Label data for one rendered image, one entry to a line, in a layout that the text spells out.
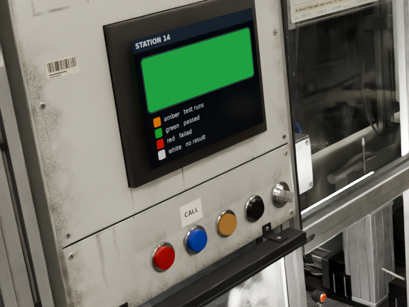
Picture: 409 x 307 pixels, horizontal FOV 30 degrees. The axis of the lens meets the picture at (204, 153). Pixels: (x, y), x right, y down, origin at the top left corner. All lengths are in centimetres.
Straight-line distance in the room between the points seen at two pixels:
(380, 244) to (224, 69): 87
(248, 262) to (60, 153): 34
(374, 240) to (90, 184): 96
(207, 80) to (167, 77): 7
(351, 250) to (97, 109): 101
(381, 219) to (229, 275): 77
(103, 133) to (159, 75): 10
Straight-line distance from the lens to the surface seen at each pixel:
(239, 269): 107
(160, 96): 93
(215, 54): 99
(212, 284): 104
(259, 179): 112
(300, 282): 127
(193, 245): 103
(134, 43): 90
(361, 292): 183
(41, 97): 85
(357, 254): 178
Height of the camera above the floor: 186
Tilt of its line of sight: 18 degrees down
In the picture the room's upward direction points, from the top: 7 degrees counter-clockwise
